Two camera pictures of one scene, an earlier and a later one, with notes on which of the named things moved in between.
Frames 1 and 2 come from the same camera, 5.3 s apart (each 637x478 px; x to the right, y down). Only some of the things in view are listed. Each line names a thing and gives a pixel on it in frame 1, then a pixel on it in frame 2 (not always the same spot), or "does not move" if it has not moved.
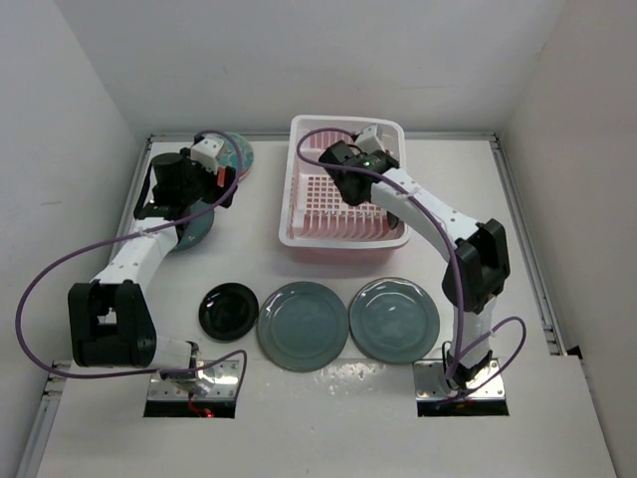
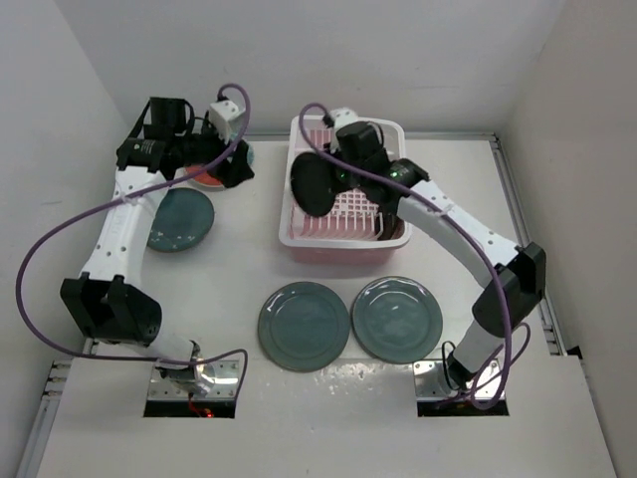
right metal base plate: x=431 y=383 does not move
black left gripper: x=190 y=165 to x=234 y=171
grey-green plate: x=394 y=321 does not move
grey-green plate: x=303 y=326 does not move
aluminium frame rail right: x=550 y=330 does not move
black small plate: x=228 y=312 to x=314 y=182
